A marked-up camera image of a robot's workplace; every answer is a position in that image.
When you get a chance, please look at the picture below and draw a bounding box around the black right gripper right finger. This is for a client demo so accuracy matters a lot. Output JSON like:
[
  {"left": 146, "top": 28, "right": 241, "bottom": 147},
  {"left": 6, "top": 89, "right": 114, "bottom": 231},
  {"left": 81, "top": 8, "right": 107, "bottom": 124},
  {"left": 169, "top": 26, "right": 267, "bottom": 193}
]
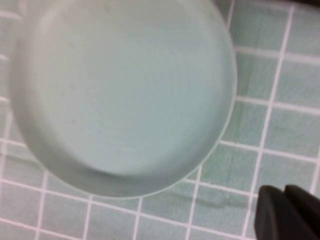
[{"left": 284, "top": 184, "right": 320, "bottom": 240}]

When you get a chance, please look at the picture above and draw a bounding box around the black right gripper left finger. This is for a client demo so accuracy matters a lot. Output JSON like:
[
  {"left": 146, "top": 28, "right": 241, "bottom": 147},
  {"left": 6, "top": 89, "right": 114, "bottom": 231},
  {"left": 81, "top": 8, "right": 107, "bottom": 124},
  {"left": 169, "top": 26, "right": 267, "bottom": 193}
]
[{"left": 254, "top": 184, "right": 305, "bottom": 240}]

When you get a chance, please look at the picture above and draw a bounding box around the pale green round plate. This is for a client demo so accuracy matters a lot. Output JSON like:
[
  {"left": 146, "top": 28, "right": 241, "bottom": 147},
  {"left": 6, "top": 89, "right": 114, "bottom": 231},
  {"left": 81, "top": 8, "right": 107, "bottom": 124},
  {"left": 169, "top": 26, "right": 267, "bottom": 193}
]
[{"left": 8, "top": 0, "right": 238, "bottom": 200}]

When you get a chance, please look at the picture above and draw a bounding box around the green checked tablecloth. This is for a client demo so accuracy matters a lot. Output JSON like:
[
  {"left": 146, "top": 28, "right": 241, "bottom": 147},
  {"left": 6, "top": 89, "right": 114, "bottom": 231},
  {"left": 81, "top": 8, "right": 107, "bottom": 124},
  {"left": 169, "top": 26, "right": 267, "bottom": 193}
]
[{"left": 0, "top": 0, "right": 320, "bottom": 240}]

